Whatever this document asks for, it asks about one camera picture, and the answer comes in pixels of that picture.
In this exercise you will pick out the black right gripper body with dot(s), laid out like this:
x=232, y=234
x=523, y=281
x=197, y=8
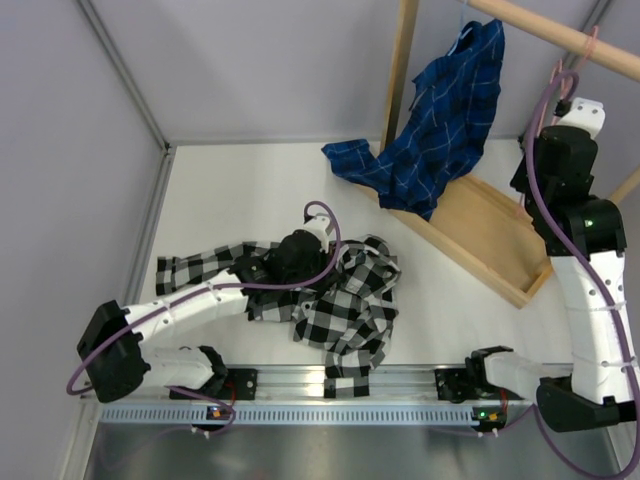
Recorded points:
x=521, y=179

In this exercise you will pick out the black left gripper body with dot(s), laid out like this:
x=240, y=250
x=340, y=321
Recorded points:
x=318, y=266

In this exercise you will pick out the black white checkered shirt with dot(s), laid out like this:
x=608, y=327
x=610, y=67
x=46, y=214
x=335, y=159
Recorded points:
x=351, y=321

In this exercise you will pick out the pink wire hanger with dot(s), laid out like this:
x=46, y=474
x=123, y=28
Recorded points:
x=558, y=68

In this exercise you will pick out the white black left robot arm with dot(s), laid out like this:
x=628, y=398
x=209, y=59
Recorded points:
x=126, y=349

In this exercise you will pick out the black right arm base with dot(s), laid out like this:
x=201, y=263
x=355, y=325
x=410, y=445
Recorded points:
x=457, y=385

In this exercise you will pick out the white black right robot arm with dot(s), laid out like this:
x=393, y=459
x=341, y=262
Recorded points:
x=585, y=241

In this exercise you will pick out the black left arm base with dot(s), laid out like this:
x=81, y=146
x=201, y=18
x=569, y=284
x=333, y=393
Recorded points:
x=237, y=384

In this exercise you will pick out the blue plaid shirt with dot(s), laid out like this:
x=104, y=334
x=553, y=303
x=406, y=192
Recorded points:
x=453, y=110

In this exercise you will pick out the light blue hanger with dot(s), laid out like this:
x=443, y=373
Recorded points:
x=464, y=33

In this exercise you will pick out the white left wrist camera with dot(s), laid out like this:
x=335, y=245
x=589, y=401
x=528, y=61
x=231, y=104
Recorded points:
x=321, y=226

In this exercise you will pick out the aluminium mounting rail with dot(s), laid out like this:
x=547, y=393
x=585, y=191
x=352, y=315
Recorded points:
x=306, y=383

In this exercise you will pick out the slotted grey cable duct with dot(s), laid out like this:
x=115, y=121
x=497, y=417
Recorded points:
x=325, y=415

